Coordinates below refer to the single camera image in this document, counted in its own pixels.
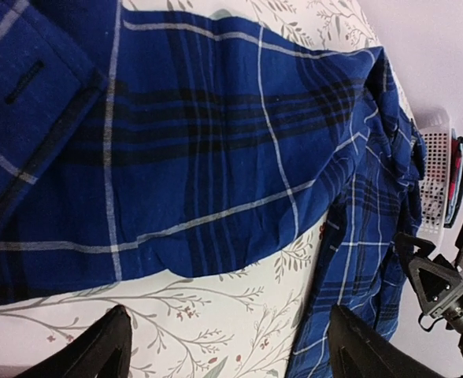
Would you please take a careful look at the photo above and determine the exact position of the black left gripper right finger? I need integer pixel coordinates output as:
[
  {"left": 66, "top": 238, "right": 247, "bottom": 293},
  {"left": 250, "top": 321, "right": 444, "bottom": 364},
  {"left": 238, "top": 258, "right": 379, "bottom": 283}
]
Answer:
[{"left": 328, "top": 305, "right": 440, "bottom": 378}]

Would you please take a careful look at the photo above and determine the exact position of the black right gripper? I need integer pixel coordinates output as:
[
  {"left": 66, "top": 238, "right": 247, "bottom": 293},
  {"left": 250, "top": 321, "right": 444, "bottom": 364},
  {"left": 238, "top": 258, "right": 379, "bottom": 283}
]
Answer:
[{"left": 394, "top": 225, "right": 463, "bottom": 357}]

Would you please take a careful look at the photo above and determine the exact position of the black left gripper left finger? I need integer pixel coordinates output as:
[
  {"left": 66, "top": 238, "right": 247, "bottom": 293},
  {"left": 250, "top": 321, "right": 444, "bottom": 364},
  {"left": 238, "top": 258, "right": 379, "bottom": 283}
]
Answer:
[{"left": 17, "top": 305, "right": 132, "bottom": 378}]

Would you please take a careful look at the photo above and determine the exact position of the blue plaid long sleeve shirt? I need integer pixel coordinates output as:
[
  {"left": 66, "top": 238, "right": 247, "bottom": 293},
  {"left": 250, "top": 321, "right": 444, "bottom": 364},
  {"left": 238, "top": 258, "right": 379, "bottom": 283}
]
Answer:
[{"left": 0, "top": 1, "right": 425, "bottom": 377}]

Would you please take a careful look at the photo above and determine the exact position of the floral patterned table mat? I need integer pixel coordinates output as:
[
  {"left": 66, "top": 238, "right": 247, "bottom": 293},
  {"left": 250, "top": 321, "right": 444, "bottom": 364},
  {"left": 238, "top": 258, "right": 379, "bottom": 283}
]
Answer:
[{"left": 0, "top": 0, "right": 382, "bottom": 378}]

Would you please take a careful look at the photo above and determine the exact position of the white plastic laundry basket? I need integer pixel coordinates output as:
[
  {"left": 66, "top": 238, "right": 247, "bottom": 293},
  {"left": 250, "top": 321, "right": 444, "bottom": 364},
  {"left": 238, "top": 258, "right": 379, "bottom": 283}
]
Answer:
[{"left": 414, "top": 108, "right": 453, "bottom": 245}]

